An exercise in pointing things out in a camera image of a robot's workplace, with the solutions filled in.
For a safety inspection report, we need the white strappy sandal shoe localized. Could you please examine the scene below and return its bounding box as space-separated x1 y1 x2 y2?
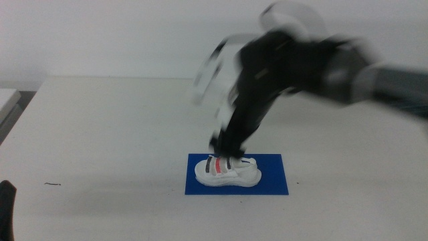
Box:
194 154 263 188

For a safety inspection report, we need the blue rectangular mat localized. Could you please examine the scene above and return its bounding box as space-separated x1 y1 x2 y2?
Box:
184 153 290 196

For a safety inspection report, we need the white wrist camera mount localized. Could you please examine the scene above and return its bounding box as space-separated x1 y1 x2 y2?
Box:
191 33 257 135

